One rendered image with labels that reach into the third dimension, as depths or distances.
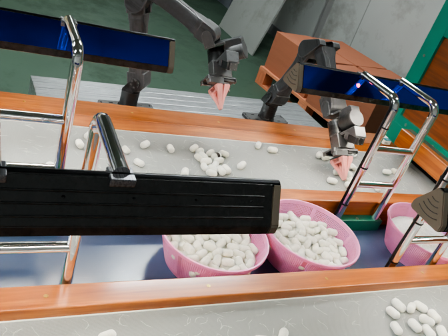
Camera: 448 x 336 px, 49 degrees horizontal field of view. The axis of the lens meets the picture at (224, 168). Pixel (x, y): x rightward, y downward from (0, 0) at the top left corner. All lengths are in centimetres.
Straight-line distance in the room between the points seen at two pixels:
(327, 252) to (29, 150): 80
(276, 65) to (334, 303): 340
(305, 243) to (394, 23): 383
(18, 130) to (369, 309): 99
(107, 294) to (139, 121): 72
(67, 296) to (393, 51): 429
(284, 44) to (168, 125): 288
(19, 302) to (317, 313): 60
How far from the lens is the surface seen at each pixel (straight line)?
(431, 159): 194
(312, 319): 112
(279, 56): 439
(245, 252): 121
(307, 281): 116
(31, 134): 142
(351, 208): 157
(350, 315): 119
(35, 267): 112
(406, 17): 489
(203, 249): 115
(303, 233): 134
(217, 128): 165
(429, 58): 210
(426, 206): 100
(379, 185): 154
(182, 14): 163
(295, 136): 181
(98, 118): 74
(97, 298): 95
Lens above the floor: 146
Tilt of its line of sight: 29 degrees down
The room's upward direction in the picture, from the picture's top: 20 degrees clockwise
